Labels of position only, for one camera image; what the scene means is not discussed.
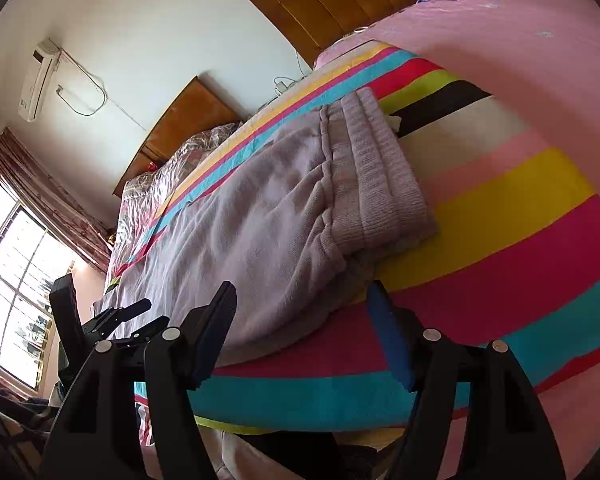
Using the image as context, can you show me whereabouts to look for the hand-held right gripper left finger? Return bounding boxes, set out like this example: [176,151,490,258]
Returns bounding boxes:
[40,281,238,480]

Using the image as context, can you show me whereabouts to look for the lilac pants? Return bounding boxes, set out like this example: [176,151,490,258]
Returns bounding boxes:
[94,87,440,366]

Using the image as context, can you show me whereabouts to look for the tall wooden headboard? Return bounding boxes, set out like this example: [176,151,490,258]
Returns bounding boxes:
[247,0,426,68]

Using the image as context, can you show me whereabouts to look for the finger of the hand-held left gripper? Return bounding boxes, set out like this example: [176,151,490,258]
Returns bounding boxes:
[100,299,152,333]
[115,316,171,348]

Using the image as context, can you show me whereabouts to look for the red patterned curtain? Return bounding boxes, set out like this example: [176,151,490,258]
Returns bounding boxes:
[0,127,113,273]

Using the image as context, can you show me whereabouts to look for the white air conditioner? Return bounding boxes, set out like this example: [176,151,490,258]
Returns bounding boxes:
[19,39,62,122]

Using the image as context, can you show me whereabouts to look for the barred window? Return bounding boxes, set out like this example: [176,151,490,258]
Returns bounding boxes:
[0,180,78,391]

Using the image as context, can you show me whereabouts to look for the striped blanket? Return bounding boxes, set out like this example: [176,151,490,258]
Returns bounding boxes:
[105,42,600,436]

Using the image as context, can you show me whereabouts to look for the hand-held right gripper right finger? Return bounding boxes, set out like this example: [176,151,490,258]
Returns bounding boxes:
[367,281,566,480]

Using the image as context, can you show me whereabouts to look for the checkered cloth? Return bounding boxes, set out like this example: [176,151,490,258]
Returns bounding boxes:
[0,387,63,480]

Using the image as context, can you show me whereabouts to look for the air conditioner power cable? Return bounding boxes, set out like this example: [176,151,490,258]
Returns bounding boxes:
[55,50,148,131]

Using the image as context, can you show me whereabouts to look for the low wooden headboard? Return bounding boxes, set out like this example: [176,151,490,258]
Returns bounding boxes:
[112,76,243,197]

